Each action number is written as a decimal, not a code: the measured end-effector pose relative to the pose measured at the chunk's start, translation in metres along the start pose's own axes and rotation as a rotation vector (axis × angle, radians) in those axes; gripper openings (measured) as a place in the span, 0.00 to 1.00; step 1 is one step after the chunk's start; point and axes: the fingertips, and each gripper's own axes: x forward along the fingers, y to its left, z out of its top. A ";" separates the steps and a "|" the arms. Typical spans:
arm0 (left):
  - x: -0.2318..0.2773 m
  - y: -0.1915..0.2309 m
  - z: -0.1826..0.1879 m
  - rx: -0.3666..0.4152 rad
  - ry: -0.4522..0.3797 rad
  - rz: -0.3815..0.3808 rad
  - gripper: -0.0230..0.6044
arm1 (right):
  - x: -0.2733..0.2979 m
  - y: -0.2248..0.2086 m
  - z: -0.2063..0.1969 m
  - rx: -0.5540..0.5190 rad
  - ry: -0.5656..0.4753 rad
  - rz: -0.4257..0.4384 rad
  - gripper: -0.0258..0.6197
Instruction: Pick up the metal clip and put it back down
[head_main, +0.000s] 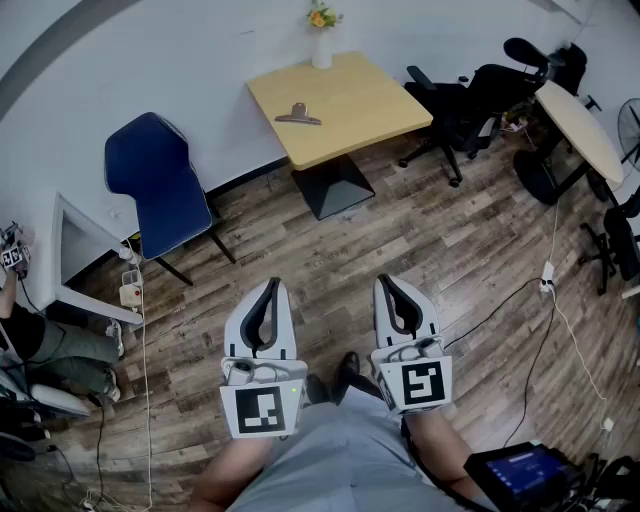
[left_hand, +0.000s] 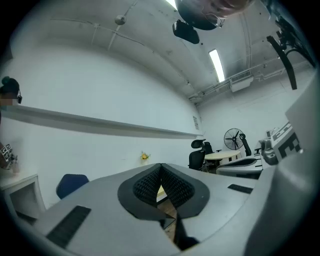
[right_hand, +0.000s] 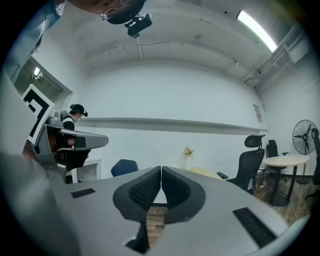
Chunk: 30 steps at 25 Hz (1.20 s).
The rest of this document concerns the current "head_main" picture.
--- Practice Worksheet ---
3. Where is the person's light grey shirt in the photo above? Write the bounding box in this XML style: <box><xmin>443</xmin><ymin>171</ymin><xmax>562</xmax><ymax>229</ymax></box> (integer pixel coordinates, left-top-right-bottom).
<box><xmin>223</xmin><ymin>385</ymin><xmax>497</xmax><ymax>512</ymax></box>

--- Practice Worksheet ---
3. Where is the black swivel chair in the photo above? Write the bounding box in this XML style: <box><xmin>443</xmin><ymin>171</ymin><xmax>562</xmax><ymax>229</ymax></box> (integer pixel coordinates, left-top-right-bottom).
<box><xmin>578</xmin><ymin>186</ymin><xmax>640</xmax><ymax>297</ymax></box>

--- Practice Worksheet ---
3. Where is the white socket box red button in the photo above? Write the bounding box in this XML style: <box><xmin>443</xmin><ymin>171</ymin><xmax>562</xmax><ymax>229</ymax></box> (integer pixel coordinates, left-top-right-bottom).
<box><xmin>118</xmin><ymin>269</ymin><xmax>145</xmax><ymax>307</ymax></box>

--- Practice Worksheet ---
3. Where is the thin white cable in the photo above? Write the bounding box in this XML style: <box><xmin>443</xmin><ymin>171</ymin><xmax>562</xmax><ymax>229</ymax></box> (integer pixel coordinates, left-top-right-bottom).
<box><xmin>548</xmin><ymin>198</ymin><xmax>617</xmax><ymax>432</ymax></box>

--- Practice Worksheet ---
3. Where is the black office chair with headrest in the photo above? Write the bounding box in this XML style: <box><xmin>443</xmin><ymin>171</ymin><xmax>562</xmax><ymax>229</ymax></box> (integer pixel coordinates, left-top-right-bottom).
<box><xmin>397</xmin><ymin>37</ymin><xmax>552</xmax><ymax>190</ymax></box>

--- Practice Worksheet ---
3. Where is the blue upholstered chair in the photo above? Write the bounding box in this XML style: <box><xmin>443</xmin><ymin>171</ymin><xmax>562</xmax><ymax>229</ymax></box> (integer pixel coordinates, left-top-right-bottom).
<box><xmin>103</xmin><ymin>111</ymin><xmax>238</xmax><ymax>288</ymax></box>

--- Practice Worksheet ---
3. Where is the orange flower bouquet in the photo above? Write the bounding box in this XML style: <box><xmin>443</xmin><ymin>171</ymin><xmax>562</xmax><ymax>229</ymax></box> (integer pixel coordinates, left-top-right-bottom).
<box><xmin>305</xmin><ymin>0</ymin><xmax>345</xmax><ymax>33</ymax></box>

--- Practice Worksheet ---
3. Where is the person's right forearm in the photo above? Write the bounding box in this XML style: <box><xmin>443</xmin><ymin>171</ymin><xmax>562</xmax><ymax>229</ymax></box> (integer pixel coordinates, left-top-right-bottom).
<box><xmin>402</xmin><ymin>405</ymin><xmax>477</xmax><ymax>497</ymax></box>

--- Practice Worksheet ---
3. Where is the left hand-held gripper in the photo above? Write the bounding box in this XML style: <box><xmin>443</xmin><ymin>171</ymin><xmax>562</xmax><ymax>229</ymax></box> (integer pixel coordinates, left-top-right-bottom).
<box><xmin>218</xmin><ymin>277</ymin><xmax>309</xmax><ymax>441</ymax></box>

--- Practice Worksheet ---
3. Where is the black tablet screen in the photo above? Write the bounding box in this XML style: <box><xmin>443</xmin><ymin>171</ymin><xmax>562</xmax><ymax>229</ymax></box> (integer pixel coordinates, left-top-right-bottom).
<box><xmin>463</xmin><ymin>441</ymin><xmax>577</xmax><ymax>512</ymax></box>

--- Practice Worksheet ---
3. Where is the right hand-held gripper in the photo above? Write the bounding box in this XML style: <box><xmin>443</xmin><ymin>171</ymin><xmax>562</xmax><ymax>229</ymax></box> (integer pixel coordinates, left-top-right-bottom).
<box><xmin>369</xmin><ymin>273</ymin><xmax>454</xmax><ymax>417</ymax></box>

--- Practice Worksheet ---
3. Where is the black standing fan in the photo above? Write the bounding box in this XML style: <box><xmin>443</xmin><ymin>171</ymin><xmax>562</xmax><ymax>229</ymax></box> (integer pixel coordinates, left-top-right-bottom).
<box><xmin>616</xmin><ymin>97</ymin><xmax>640</xmax><ymax>174</ymax></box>

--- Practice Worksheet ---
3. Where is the light wooden square table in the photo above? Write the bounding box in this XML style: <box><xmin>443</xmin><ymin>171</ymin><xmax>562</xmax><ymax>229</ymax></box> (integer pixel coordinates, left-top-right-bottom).
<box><xmin>245</xmin><ymin>50</ymin><xmax>435</xmax><ymax>222</ymax></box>

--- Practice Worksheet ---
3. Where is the black floor cable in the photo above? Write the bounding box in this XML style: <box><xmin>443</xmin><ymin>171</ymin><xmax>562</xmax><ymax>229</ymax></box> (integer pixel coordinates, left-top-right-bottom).
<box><xmin>443</xmin><ymin>277</ymin><xmax>557</xmax><ymax>450</ymax></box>

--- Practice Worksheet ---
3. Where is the metal binder clip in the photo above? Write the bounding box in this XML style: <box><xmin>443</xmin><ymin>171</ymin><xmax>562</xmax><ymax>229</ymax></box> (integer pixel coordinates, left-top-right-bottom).
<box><xmin>273</xmin><ymin>102</ymin><xmax>323</xmax><ymax>127</ymax></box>

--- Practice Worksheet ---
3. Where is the white vase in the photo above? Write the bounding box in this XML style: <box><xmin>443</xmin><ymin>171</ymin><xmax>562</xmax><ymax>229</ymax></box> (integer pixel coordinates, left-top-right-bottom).
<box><xmin>311</xmin><ymin>28</ymin><xmax>334</xmax><ymax>70</ymax></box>

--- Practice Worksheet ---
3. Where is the long white cable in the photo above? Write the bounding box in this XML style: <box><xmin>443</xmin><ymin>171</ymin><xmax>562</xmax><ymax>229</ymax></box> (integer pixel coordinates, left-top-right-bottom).
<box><xmin>78</xmin><ymin>238</ymin><xmax>154</xmax><ymax>512</ymax></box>

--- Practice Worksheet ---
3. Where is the person's left forearm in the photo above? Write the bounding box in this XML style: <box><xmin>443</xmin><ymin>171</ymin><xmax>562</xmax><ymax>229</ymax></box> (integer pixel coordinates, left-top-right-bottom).
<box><xmin>191</xmin><ymin>435</ymin><xmax>275</xmax><ymax>512</ymax></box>

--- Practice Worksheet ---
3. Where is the beige oval table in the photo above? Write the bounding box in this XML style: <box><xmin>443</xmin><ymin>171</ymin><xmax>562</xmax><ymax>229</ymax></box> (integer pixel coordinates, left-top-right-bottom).
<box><xmin>512</xmin><ymin>79</ymin><xmax>627</xmax><ymax>207</ymax></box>

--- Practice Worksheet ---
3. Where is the person's black shoe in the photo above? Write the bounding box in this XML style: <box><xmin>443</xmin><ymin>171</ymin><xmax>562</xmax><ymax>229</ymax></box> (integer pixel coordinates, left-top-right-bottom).
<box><xmin>336</xmin><ymin>351</ymin><xmax>362</xmax><ymax>397</ymax></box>
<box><xmin>304</xmin><ymin>373</ymin><xmax>332</xmax><ymax>407</ymax></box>

